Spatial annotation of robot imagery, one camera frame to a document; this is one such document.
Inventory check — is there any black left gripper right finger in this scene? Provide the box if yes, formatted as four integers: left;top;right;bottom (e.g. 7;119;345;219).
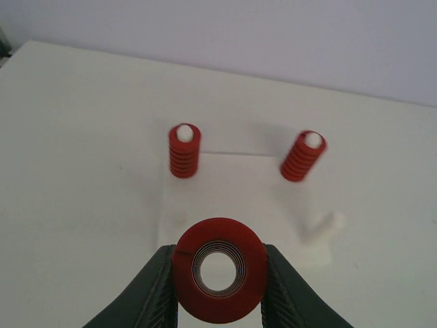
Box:
261;244;351;328

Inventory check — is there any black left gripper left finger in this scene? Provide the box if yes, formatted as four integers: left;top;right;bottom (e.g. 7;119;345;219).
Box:
85;245;178;328

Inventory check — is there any white four-peg fixture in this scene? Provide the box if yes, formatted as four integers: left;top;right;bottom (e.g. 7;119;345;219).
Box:
157;152;346;269

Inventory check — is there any red large spring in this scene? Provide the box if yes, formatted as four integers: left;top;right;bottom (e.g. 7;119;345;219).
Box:
168;123;201;178
280;130;327;182
171;217;268;324

